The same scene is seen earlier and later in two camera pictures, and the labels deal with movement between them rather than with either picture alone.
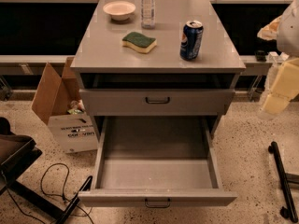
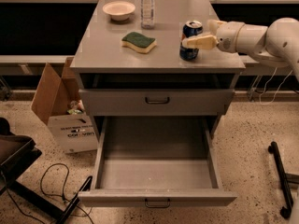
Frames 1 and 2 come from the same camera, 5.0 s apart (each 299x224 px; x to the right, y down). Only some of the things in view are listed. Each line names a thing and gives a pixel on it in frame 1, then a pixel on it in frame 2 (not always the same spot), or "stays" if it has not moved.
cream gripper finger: (285, 88) to (228, 34)
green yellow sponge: (138, 42) stays
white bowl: (120, 10) stays
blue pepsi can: (192, 38) stays
